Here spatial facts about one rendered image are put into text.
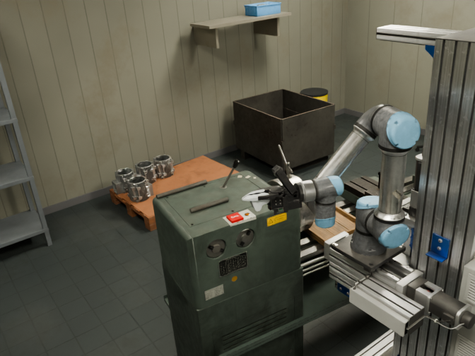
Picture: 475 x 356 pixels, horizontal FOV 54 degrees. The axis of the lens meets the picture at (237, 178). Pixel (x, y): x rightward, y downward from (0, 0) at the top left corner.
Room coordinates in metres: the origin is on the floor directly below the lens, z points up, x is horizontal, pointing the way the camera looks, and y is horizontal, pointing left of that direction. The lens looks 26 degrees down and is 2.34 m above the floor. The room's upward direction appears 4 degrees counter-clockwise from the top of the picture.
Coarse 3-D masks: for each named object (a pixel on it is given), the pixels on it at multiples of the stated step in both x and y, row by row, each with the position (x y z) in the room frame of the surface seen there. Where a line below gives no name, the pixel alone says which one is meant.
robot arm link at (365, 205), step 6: (360, 198) 1.70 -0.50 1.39; (366, 198) 1.69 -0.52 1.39; (372, 198) 1.68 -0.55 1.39; (378, 198) 1.68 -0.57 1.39; (360, 204) 1.65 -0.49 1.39; (366, 204) 1.64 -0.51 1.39; (372, 204) 1.63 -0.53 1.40; (360, 210) 1.65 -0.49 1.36; (366, 210) 1.63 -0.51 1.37; (372, 210) 1.61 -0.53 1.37; (360, 216) 1.64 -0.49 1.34; (366, 216) 1.61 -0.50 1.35; (360, 222) 1.64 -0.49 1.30; (366, 222) 1.59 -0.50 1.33; (360, 228) 1.64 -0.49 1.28; (366, 228) 1.60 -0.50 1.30
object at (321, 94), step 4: (308, 88) 6.21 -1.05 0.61; (312, 88) 6.19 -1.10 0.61; (316, 88) 6.18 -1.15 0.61; (320, 88) 6.16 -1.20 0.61; (300, 92) 6.07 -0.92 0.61; (304, 92) 6.05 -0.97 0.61; (308, 92) 6.04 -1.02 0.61; (312, 92) 6.02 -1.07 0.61; (316, 92) 6.01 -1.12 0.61; (320, 92) 6.00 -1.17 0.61; (324, 92) 5.98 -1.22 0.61; (312, 96) 5.88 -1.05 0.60; (316, 96) 5.87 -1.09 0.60; (320, 96) 5.89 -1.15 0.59; (324, 96) 5.92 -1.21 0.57; (324, 100) 5.93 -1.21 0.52
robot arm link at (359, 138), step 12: (372, 108) 1.64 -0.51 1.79; (360, 120) 1.65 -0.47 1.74; (360, 132) 1.63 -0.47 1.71; (372, 132) 1.62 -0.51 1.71; (348, 144) 1.63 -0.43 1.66; (360, 144) 1.62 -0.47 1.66; (336, 156) 1.62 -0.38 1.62; (348, 156) 1.61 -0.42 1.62; (324, 168) 1.62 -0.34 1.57; (336, 168) 1.60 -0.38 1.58
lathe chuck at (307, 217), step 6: (294, 180) 2.22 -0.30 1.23; (300, 180) 2.22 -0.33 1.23; (300, 210) 2.08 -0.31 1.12; (306, 210) 2.10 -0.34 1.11; (306, 216) 2.09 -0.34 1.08; (312, 216) 2.11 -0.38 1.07; (300, 222) 2.08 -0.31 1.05; (306, 222) 2.10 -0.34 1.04; (312, 222) 2.13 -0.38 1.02; (300, 228) 2.10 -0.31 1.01; (306, 228) 2.13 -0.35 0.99
